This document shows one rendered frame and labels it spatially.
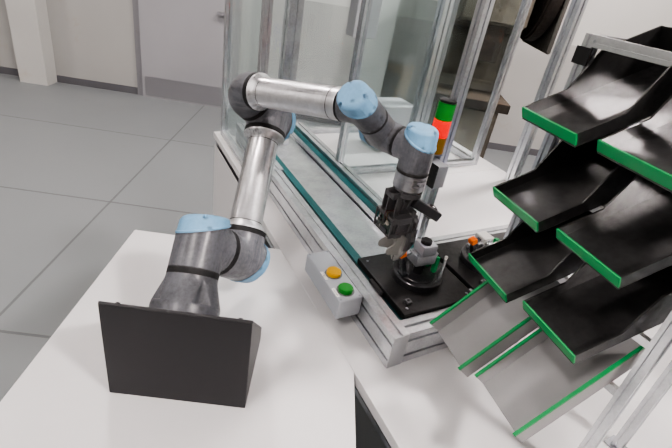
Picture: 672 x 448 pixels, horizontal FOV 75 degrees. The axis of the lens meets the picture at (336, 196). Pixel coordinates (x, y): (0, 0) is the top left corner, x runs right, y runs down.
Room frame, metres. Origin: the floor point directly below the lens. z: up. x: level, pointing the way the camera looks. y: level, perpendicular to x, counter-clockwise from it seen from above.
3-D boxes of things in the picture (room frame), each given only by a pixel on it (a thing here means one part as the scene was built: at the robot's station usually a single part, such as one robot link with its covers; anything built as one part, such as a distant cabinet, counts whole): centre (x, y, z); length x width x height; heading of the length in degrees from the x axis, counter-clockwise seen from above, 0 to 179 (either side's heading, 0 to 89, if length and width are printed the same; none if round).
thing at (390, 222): (0.93, -0.16, 1.20); 0.09 x 0.08 x 0.12; 121
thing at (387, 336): (1.15, 0.01, 0.91); 0.89 x 0.06 x 0.11; 31
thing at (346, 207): (1.26, -0.12, 0.91); 0.84 x 0.28 x 0.10; 31
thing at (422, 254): (1.00, -0.27, 1.06); 0.08 x 0.04 x 0.07; 119
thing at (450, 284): (0.99, -0.26, 0.96); 0.24 x 0.24 x 0.02; 31
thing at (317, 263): (0.95, -0.03, 0.93); 0.21 x 0.07 x 0.06; 31
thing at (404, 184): (0.93, -0.17, 1.28); 0.08 x 0.08 x 0.05
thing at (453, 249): (1.13, -0.48, 1.01); 0.24 x 0.24 x 0.13; 31
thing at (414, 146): (0.94, -0.16, 1.36); 0.09 x 0.08 x 0.11; 49
